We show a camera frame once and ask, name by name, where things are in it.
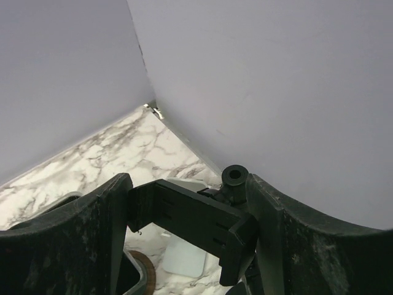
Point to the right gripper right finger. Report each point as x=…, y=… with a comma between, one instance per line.
x=304, y=251

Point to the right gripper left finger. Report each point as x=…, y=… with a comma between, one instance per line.
x=74, y=249

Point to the black tripod phone stand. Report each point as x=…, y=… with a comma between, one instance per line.
x=213, y=220

